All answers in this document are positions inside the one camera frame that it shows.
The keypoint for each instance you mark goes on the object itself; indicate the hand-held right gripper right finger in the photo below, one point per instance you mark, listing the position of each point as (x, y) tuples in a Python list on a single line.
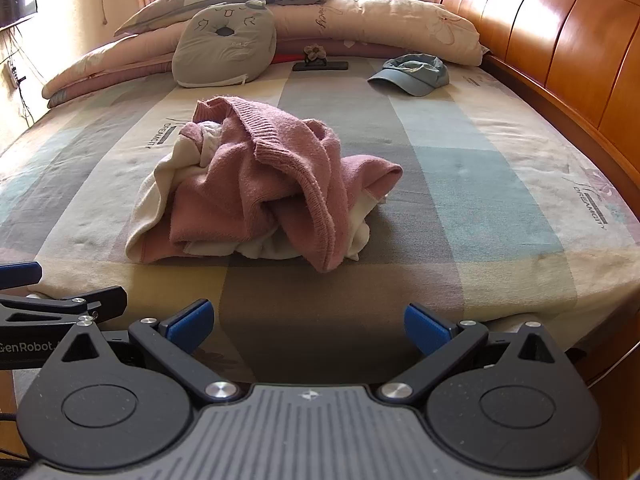
[(425, 327)]

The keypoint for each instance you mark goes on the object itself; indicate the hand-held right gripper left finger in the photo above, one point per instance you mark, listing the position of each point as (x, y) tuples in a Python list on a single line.
[(190, 322)]

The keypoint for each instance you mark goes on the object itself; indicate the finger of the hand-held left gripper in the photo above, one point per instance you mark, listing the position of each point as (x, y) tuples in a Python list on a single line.
[(75, 306), (20, 275)]

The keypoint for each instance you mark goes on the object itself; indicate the pink and white sweater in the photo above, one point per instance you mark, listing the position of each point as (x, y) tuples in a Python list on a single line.
[(280, 175)]

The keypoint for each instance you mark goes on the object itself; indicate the white power strip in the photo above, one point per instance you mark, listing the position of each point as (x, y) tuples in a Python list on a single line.
[(10, 72)]

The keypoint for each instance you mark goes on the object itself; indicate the light blue cap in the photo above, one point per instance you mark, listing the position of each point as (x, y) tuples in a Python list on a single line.
[(415, 77)]

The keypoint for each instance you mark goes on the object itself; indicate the grey cat face cushion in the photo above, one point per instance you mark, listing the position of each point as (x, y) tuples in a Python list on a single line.
[(225, 50)]

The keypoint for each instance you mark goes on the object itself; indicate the black phone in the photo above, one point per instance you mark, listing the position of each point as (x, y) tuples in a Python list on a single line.
[(332, 65)]

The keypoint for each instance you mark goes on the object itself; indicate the pink quilt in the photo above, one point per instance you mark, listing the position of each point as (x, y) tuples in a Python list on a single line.
[(360, 49)]

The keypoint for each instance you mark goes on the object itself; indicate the knitted flower ornament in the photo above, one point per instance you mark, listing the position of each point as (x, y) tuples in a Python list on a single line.
[(314, 52)]

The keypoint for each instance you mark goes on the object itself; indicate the beige floral quilt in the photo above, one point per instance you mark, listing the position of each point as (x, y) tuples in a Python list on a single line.
[(380, 20)]

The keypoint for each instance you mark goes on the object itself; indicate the wooden bed headboard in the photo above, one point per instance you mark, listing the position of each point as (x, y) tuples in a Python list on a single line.
[(550, 25)]

